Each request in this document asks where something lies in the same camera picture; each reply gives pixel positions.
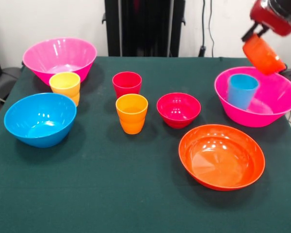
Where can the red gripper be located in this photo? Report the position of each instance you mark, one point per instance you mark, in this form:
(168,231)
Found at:
(271,19)

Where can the small orange plastic bowl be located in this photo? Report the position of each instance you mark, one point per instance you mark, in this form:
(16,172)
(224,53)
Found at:
(262,55)

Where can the blue plastic cup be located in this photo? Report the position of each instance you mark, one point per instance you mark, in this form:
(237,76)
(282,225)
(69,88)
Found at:
(241,94)

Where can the large pink plastic bowl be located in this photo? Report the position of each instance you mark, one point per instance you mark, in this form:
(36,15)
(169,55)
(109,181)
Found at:
(60,55)
(276,97)

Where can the small red plastic bowl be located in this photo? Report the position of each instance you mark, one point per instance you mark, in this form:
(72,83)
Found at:
(178,116)

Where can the large orange plastic bowl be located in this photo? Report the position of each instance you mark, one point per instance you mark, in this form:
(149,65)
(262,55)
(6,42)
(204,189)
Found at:
(220,160)

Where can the red plastic cup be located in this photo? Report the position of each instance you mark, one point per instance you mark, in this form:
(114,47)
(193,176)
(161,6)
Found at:
(126,83)

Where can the orange plastic cup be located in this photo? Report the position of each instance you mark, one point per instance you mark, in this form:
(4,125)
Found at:
(132,116)

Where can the yellow plastic cup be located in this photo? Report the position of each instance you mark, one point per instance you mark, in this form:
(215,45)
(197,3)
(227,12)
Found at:
(65,85)

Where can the blue plastic bowl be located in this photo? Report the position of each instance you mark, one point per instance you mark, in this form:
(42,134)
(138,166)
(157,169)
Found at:
(38,121)

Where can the dark green tablecloth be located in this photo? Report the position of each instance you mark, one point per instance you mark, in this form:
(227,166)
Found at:
(63,206)

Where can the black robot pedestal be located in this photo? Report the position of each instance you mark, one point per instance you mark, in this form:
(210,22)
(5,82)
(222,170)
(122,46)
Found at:
(145,29)

